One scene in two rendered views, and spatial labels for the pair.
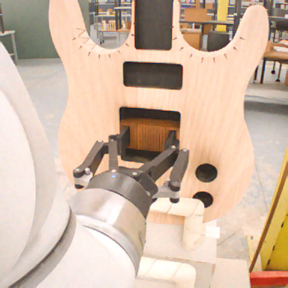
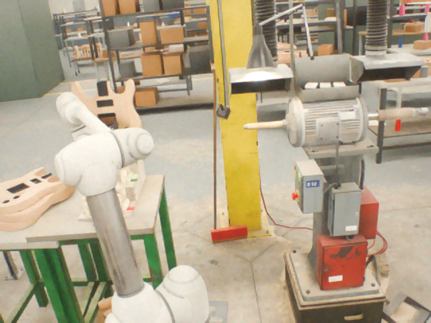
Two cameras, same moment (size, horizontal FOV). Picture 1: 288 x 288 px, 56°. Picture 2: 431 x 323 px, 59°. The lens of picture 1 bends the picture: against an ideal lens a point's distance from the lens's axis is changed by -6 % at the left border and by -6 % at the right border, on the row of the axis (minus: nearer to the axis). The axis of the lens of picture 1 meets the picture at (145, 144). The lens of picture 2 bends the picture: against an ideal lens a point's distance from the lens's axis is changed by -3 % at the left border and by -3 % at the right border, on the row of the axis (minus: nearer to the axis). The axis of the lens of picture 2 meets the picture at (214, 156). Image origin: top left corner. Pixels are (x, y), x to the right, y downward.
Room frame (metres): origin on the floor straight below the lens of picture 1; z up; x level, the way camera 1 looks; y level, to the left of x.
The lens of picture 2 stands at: (-1.69, -0.21, 1.92)
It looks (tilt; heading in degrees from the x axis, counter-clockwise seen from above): 23 degrees down; 350
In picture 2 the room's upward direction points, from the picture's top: 5 degrees counter-clockwise
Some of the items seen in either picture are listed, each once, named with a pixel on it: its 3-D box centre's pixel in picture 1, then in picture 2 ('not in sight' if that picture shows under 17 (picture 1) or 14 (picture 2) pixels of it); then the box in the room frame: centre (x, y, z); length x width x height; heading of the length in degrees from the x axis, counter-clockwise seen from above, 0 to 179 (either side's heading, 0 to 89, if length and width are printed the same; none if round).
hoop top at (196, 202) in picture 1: (147, 202); not in sight; (0.39, 0.00, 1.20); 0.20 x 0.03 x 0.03; 78
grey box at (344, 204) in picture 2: not in sight; (345, 186); (-0.06, -1.15, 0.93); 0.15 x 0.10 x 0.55; 80
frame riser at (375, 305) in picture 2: not in sight; (330, 288); (0.09, -1.17, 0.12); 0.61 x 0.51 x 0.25; 170
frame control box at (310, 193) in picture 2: not in sight; (320, 188); (-0.13, -0.98, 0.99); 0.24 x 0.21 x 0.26; 80
